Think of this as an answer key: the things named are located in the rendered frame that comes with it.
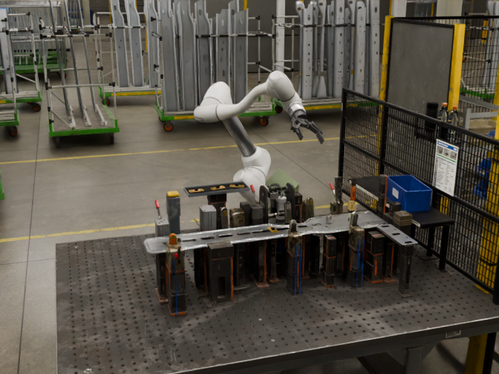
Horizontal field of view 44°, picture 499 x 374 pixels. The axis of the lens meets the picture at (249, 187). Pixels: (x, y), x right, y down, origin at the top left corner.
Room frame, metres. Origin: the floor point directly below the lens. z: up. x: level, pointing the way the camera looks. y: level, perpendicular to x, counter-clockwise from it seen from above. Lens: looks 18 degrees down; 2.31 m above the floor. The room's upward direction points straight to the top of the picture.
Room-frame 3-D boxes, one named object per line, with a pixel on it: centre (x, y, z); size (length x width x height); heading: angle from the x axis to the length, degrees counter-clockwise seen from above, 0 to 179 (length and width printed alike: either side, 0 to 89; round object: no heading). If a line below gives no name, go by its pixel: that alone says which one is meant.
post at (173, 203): (3.37, 0.44, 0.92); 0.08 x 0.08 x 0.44; 18
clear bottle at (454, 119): (3.55, -1.19, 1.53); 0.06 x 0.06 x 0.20
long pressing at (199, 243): (3.19, -0.11, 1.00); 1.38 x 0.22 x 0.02; 108
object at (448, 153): (3.43, -1.13, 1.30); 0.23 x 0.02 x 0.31; 18
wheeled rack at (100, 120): (9.71, 2.68, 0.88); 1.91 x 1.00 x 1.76; 18
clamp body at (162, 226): (3.18, 0.48, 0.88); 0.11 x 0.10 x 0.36; 18
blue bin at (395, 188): (3.57, -0.96, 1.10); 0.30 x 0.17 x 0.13; 10
